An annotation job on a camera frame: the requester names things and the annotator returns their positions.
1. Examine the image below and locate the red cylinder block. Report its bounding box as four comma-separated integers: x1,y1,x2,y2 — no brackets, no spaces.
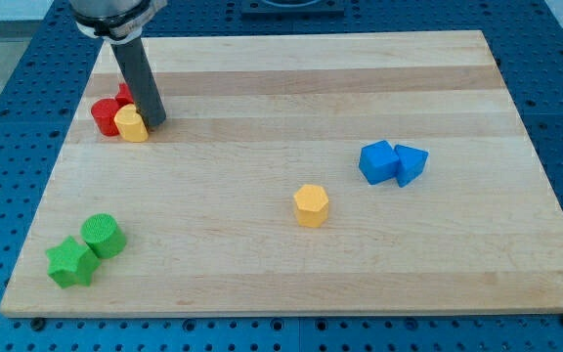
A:
91,99,120,137

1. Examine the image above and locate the green cylinder block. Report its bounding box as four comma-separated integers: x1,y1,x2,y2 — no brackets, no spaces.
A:
80,213,127,259

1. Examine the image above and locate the red block behind rod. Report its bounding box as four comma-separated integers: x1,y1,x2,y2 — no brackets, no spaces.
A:
114,82,135,107

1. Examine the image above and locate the yellow hexagon block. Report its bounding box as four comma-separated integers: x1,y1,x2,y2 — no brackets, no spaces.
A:
293,184,329,228

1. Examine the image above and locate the blue cube block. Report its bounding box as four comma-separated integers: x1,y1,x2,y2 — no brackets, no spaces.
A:
359,140,400,185

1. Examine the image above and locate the blue triangular prism block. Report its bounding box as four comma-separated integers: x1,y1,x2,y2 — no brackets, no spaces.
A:
395,145,429,188

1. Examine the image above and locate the green star block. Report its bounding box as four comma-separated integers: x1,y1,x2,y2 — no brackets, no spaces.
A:
45,237,101,288

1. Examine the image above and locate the yellow heart block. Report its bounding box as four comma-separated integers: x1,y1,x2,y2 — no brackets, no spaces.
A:
113,104,149,143

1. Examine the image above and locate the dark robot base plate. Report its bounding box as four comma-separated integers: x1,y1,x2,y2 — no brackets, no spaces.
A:
240,0,347,17

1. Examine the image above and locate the light wooden board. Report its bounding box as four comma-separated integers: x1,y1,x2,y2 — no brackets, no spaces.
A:
0,30,563,318

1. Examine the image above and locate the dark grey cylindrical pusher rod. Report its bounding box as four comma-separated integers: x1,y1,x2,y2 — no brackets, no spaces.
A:
110,37,166,128

